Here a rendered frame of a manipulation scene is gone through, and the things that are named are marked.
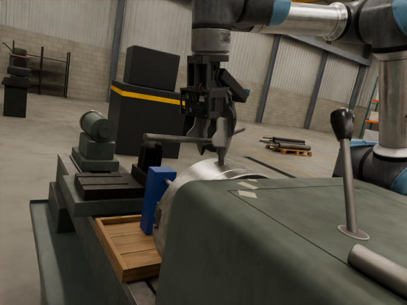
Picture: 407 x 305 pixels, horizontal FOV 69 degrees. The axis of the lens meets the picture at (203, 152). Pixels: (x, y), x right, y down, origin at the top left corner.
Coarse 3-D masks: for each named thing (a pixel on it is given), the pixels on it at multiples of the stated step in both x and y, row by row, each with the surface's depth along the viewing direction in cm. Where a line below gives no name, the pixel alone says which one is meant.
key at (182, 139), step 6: (234, 132) 70; (240, 132) 73; (144, 138) 47; (150, 138) 47; (156, 138) 49; (162, 138) 50; (168, 138) 51; (174, 138) 52; (180, 138) 54; (186, 138) 55; (192, 138) 57; (198, 138) 59; (204, 138) 61
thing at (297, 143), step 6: (264, 138) 884; (270, 138) 894; (276, 138) 902; (282, 138) 916; (270, 144) 858; (276, 144) 870; (282, 144) 876; (288, 144) 890; (294, 144) 927; (300, 144) 941; (306, 150) 933
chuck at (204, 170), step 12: (192, 168) 69; (204, 168) 67; (216, 168) 66; (228, 168) 66; (240, 168) 67; (180, 180) 67; (192, 180) 65; (168, 192) 67; (168, 204) 65; (168, 216) 63; (156, 228) 68; (156, 240) 67
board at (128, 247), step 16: (96, 224) 99; (112, 224) 103; (128, 224) 105; (112, 240) 89; (128, 240) 95; (144, 240) 96; (112, 256) 84; (128, 256) 86; (144, 256) 88; (128, 272) 78; (144, 272) 81
